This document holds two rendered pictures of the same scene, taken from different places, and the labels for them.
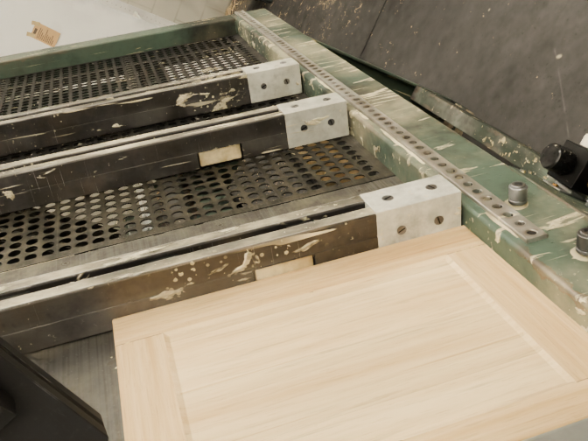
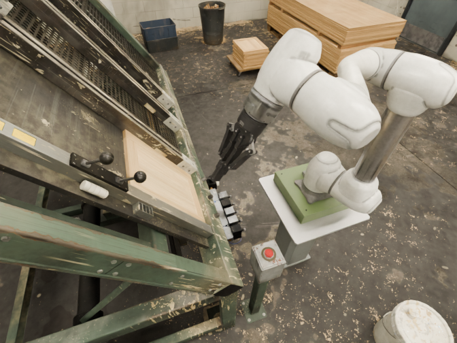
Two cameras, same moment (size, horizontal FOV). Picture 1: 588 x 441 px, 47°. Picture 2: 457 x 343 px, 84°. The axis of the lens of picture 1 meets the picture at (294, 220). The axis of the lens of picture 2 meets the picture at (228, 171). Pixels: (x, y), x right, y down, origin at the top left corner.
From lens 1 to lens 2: 68 cm
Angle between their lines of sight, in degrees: 37
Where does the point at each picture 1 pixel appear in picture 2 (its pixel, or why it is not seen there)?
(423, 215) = (188, 167)
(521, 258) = (198, 190)
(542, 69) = (202, 152)
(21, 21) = not seen: outside the picture
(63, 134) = (111, 52)
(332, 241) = (173, 156)
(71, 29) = not seen: outside the picture
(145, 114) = (134, 73)
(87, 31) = not seen: outside the picture
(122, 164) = (130, 86)
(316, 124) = (172, 124)
